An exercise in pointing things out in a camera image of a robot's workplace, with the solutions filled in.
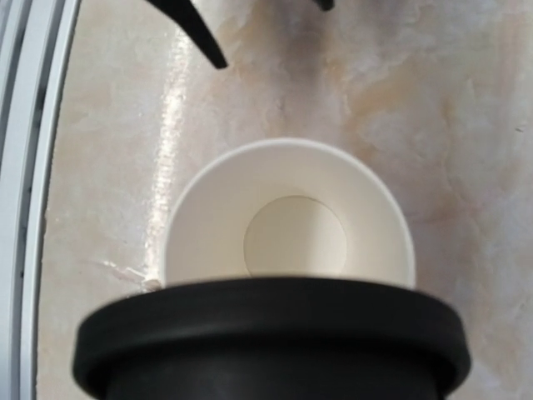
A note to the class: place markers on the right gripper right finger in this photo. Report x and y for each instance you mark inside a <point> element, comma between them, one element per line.
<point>325,5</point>

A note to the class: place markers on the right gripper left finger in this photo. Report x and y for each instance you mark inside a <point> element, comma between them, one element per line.
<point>185,15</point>

